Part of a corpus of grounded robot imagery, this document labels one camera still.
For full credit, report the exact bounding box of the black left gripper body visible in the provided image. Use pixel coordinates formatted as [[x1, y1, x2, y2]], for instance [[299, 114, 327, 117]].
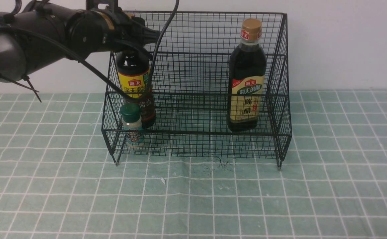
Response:
[[66, 9, 128, 55]]

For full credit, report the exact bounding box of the black wire shelf rack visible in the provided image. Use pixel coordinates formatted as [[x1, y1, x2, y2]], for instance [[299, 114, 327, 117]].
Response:
[[101, 11, 292, 169]]

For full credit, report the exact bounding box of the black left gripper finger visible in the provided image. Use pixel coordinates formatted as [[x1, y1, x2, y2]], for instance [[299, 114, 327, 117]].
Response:
[[113, 40, 153, 61], [124, 17, 161, 44]]

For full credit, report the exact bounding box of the dark soy sauce bottle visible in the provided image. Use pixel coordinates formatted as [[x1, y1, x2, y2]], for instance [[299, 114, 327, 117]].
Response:
[[116, 56, 157, 129]]

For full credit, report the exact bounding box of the green checkered tablecloth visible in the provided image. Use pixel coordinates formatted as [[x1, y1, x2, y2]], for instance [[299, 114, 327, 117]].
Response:
[[0, 89, 387, 239]]

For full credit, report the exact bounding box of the black cable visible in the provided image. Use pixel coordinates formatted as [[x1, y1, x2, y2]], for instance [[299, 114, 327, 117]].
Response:
[[0, 0, 180, 102]]

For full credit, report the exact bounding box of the vinegar bottle gold cap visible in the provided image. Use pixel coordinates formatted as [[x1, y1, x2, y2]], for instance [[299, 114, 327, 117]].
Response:
[[227, 18, 267, 132]]

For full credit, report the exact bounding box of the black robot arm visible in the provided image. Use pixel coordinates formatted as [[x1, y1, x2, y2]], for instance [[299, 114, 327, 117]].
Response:
[[0, 0, 160, 83]]

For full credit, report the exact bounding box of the white pepper shaker green cap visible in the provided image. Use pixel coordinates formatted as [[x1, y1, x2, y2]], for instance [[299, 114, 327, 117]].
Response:
[[120, 103, 144, 148]]

